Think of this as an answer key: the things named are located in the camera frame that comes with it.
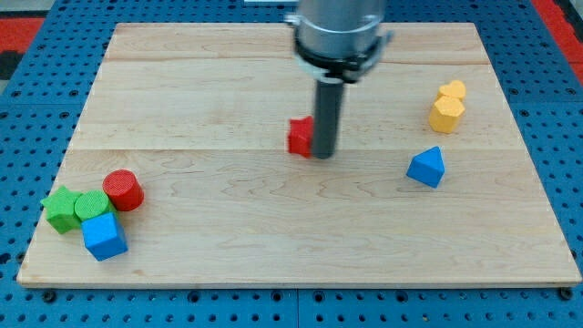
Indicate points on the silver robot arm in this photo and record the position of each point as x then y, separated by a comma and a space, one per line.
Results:
338, 41

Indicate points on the red star block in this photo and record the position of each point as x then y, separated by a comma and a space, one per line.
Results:
300, 136

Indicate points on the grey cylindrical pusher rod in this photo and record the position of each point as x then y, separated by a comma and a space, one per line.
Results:
326, 118

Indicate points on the blue triangle block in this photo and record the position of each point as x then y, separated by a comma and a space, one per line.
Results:
427, 167

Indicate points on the wooden board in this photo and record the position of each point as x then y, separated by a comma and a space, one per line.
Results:
200, 112

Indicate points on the yellow hexagon block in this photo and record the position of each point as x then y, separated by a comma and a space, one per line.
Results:
445, 114

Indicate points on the red cylinder block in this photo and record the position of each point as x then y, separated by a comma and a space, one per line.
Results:
123, 189

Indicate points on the yellow heart block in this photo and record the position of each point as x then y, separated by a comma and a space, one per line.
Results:
455, 89

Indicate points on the blue cube block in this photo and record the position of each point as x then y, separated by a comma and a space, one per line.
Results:
104, 236

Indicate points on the green cylinder block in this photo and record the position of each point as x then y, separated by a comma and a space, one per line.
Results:
92, 204

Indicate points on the green star block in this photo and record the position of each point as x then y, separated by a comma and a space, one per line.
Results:
60, 209

